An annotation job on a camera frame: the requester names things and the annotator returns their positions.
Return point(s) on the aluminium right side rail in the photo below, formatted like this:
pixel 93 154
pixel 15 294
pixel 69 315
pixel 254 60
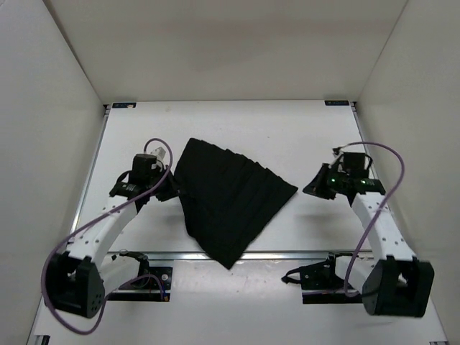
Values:
pixel 389 193

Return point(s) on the aluminium rail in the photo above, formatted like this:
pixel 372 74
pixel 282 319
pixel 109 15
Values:
pixel 251 255
pixel 83 194
pixel 389 193

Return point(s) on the aluminium left side rail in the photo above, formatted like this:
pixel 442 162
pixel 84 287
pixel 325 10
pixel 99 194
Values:
pixel 83 194

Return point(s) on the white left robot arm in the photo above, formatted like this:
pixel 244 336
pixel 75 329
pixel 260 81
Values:
pixel 78 279

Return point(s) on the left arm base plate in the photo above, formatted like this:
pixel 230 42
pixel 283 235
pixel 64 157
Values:
pixel 155 288

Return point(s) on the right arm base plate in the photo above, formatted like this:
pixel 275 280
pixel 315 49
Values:
pixel 319 283

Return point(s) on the left blue corner label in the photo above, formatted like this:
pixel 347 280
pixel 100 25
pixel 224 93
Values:
pixel 124 105

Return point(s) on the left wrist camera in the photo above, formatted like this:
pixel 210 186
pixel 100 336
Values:
pixel 159 154

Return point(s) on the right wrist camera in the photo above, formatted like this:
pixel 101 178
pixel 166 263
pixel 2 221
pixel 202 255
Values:
pixel 337 153

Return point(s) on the aluminium front rail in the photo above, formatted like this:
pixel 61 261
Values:
pixel 251 255

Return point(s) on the black pleated skirt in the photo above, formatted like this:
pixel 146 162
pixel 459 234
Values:
pixel 227 199

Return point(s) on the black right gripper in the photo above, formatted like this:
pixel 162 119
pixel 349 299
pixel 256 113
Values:
pixel 315 187

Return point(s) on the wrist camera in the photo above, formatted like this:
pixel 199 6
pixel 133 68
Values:
pixel 337 153
pixel 159 154

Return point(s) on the blue corner label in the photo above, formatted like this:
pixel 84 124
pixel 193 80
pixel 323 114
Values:
pixel 336 103
pixel 124 105

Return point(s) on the right blue corner label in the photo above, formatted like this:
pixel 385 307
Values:
pixel 336 103

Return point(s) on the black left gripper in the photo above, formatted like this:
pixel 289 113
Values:
pixel 173 190

